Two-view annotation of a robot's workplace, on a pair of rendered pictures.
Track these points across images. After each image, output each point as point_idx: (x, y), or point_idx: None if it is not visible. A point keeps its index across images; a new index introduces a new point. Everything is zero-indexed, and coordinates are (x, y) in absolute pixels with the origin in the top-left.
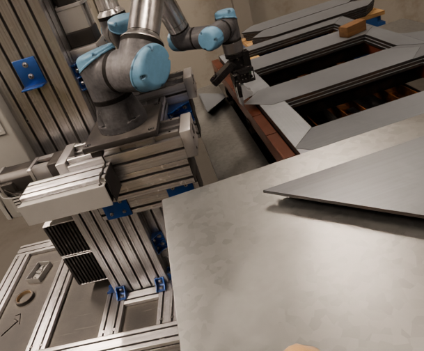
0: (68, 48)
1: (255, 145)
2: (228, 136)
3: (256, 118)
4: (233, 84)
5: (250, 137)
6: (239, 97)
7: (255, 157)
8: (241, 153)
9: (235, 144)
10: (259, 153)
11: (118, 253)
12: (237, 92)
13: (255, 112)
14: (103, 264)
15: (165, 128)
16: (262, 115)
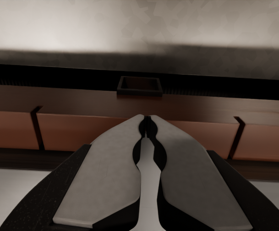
0: None
1: (106, 66)
2: (227, 12)
3: (11, 122)
4: (247, 216)
5: (162, 68)
6: (82, 149)
7: (45, 43)
8: (87, 16)
9: (155, 16)
10: (61, 60)
11: None
12: (128, 167)
13: (70, 136)
14: None
15: None
16: (20, 143)
